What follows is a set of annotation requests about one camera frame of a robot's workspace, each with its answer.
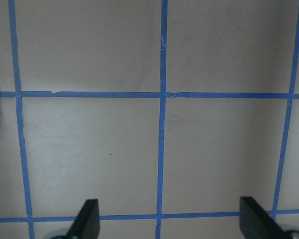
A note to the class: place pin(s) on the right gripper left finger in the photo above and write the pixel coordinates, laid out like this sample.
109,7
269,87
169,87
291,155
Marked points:
87,222

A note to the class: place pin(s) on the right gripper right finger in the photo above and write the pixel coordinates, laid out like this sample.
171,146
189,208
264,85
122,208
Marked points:
256,223

